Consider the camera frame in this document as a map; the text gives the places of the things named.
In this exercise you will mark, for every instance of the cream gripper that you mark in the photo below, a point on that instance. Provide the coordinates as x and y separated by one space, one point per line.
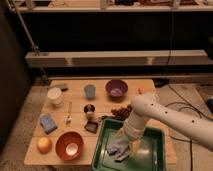
134 136

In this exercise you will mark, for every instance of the grey blue towel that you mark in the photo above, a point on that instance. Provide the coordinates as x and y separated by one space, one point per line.
119 149

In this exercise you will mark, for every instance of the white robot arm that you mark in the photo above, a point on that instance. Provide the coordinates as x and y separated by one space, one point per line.
147 106

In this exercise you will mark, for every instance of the bunch of brown grapes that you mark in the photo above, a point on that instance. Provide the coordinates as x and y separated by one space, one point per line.
122 113

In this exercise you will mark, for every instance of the small dark square dish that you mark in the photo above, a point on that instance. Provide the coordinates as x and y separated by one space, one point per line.
91 126

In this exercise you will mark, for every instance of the white mushroom toy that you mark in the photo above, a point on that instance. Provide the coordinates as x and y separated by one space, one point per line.
91 116

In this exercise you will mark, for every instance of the purple bowl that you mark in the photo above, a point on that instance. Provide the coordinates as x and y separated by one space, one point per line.
116 88

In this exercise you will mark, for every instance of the small dark cup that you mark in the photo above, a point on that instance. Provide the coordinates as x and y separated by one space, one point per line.
89 108

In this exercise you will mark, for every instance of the red bowl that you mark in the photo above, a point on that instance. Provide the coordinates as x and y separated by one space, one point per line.
69 146

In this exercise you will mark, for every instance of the light blue cup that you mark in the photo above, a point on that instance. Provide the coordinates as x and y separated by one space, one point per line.
89 91

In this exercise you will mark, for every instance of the metal spoon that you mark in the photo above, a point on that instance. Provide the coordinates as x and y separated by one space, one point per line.
68 118

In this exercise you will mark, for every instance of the orange fruit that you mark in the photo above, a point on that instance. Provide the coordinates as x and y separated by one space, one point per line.
44 145

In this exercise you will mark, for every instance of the blue sponge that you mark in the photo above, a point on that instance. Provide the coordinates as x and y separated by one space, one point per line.
47 123

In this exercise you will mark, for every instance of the white cup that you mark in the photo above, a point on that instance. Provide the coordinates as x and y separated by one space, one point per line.
55 96

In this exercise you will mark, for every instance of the wooden shelf rack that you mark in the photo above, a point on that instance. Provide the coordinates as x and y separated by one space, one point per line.
100 34

